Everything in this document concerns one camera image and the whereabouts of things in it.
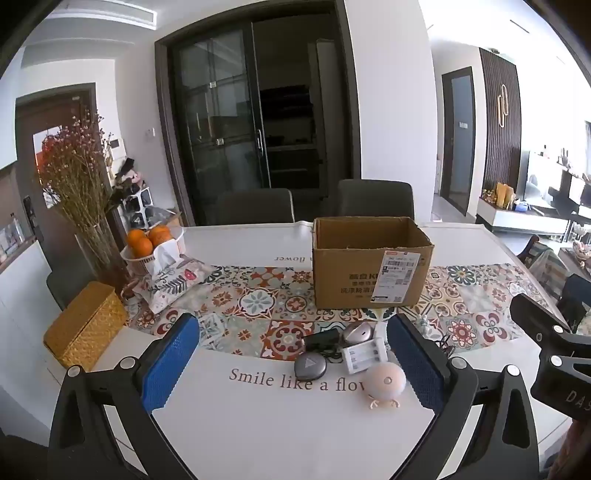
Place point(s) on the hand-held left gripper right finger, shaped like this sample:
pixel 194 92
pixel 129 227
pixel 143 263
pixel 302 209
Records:
pixel 415 364

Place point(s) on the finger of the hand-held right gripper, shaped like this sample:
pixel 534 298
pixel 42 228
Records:
pixel 540 314

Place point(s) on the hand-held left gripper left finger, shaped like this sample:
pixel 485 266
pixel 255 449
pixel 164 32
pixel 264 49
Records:
pixel 171 360

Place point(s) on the pink round chick device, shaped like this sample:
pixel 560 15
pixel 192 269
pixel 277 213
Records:
pixel 385 383

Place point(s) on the white battery charger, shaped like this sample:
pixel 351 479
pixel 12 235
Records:
pixel 364 356

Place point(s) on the grey oval device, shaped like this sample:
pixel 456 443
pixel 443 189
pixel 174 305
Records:
pixel 358 333

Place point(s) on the black power adapter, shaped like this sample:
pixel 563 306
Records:
pixel 321 340

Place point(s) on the grey rounded triangular device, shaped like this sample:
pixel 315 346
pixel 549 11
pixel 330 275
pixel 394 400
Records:
pixel 310 366

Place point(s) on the brown cardboard box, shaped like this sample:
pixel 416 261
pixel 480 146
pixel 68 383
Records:
pixel 341 277

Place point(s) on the person's right forearm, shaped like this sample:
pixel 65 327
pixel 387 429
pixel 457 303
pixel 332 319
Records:
pixel 579 450

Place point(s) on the chair with patterned cushion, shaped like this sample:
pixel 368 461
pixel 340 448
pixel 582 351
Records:
pixel 542 265

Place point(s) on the floral fabric tissue box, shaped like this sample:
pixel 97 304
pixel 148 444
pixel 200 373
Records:
pixel 175 281

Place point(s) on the yellow woven box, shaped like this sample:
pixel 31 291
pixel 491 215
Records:
pixel 85 323

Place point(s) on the white low cabinet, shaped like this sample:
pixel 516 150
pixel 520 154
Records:
pixel 521 219

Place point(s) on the white plastic basket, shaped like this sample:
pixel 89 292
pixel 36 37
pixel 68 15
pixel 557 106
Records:
pixel 131 264

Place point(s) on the orange fruit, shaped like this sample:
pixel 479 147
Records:
pixel 160 234
pixel 135 237
pixel 142 248

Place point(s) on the glass vase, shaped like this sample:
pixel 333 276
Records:
pixel 104 258

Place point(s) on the patterned table runner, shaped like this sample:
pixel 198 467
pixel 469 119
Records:
pixel 277 300

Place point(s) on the yellow paper bag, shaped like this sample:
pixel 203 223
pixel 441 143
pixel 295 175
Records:
pixel 505 194

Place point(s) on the dark grey dining chair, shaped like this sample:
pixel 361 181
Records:
pixel 67 288
pixel 254 207
pixel 374 198

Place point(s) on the white shoe rack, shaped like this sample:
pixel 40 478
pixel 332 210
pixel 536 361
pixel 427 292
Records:
pixel 138 205

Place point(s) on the dark soft bundle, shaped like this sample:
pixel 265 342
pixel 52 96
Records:
pixel 125 173

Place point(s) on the grey room door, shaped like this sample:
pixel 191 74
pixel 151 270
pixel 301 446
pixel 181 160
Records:
pixel 459 138

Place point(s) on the brown entry door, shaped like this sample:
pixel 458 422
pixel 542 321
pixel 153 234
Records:
pixel 27 221

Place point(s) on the dried flower bunch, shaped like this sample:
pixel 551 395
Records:
pixel 74 170

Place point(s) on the red door poster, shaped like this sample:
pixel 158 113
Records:
pixel 45 150

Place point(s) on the dark glass sliding door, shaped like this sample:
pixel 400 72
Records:
pixel 221 115

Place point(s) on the dark slatted wall panel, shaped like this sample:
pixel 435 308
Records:
pixel 498 124

